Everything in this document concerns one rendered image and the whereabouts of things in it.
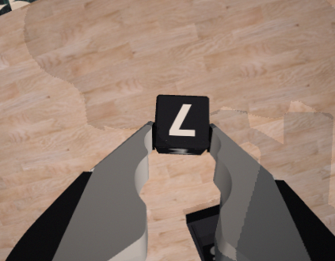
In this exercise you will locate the black cube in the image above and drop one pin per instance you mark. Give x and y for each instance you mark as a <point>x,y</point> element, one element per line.
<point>181,124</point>
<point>209,252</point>

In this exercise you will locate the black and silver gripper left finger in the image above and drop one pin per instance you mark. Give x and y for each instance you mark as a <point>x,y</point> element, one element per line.
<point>100,216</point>

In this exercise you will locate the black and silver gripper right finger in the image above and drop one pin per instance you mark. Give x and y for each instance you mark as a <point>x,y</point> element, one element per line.
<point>262,218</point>

